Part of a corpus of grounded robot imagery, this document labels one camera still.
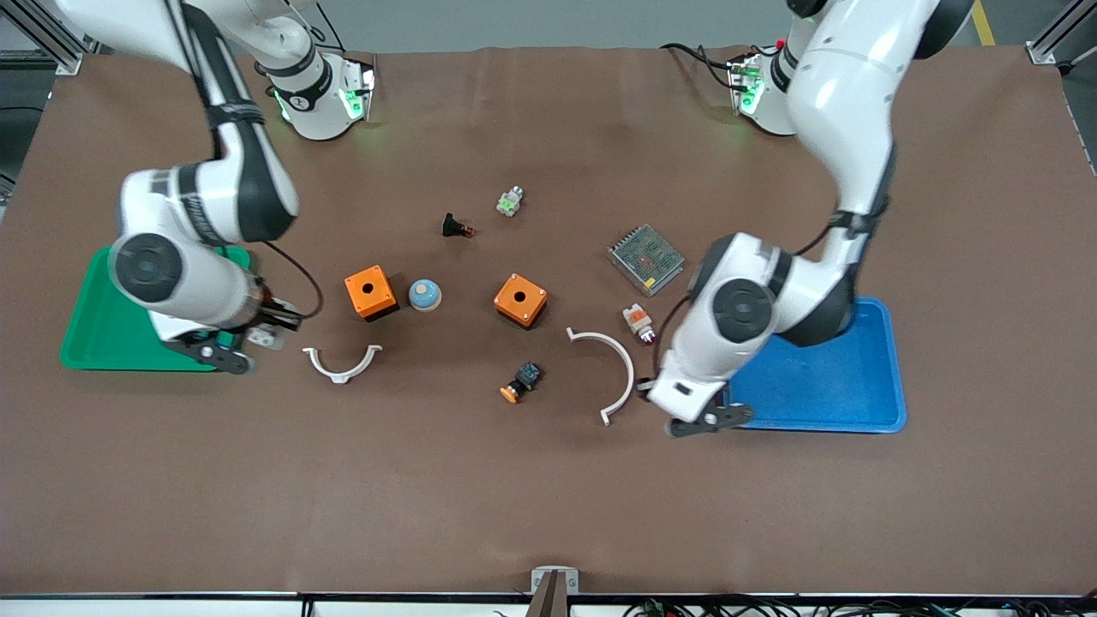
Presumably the aluminium frame profile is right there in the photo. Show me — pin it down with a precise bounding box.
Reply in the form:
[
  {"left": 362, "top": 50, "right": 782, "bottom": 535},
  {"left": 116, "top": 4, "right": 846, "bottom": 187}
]
[
  {"left": 1024, "top": 0, "right": 1097, "bottom": 65},
  {"left": 0, "top": 0, "right": 87, "bottom": 76}
]

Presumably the orange white red indicator lamp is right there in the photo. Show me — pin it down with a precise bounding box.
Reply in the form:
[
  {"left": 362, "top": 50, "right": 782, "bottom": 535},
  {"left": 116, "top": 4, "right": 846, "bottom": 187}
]
[{"left": 622, "top": 303, "right": 659, "bottom": 346}]

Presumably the orange button box with hole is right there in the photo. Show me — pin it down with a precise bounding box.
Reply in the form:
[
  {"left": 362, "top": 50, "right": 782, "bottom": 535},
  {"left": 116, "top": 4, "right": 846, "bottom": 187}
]
[
  {"left": 345, "top": 265, "right": 399, "bottom": 322},
  {"left": 494, "top": 273, "right": 549, "bottom": 330}
]

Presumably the orange cap push button switch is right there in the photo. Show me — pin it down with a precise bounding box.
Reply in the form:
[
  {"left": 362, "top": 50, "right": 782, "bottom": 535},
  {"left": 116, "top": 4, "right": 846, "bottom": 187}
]
[{"left": 500, "top": 362, "right": 543, "bottom": 404}]

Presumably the black left arm base cable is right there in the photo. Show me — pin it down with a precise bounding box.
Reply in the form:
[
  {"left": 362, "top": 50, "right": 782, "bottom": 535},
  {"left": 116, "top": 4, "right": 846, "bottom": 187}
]
[{"left": 660, "top": 41, "right": 751, "bottom": 91}]

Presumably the black right arm base cable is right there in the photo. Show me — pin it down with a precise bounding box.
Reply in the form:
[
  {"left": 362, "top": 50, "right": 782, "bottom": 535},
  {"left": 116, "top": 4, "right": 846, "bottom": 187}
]
[{"left": 287, "top": 0, "right": 345, "bottom": 54}]

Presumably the black arm base cable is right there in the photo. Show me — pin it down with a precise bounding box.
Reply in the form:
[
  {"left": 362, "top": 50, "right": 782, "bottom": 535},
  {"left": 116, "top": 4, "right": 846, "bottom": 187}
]
[
  {"left": 660, "top": 41, "right": 751, "bottom": 91},
  {"left": 287, "top": 0, "right": 345, "bottom": 54}
]

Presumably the small white curved clamp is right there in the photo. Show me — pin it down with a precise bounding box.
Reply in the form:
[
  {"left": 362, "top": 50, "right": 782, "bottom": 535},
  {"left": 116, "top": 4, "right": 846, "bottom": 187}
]
[{"left": 303, "top": 344, "right": 382, "bottom": 385}]

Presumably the green plastic tray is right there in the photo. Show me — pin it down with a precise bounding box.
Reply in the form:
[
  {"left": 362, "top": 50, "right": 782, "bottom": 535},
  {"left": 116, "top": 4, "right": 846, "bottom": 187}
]
[{"left": 58, "top": 247, "right": 252, "bottom": 372}]

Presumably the large white curved arc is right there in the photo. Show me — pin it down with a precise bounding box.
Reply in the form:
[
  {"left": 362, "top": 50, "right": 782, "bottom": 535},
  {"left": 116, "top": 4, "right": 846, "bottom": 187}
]
[{"left": 566, "top": 326, "right": 637, "bottom": 427}]

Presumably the metal mesh power supply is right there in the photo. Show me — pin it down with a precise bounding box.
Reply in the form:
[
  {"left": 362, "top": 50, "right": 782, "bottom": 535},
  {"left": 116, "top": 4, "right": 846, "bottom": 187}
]
[{"left": 607, "top": 224, "right": 686, "bottom": 298}]

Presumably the blue plastic tray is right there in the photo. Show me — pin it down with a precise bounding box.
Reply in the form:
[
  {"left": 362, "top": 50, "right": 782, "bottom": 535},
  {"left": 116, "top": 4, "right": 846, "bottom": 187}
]
[{"left": 727, "top": 297, "right": 908, "bottom": 434}]

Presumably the grey table edge bracket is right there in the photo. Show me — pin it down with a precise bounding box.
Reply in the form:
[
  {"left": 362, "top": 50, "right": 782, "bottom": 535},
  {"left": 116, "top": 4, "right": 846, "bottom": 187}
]
[{"left": 530, "top": 566, "right": 580, "bottom": 617}]

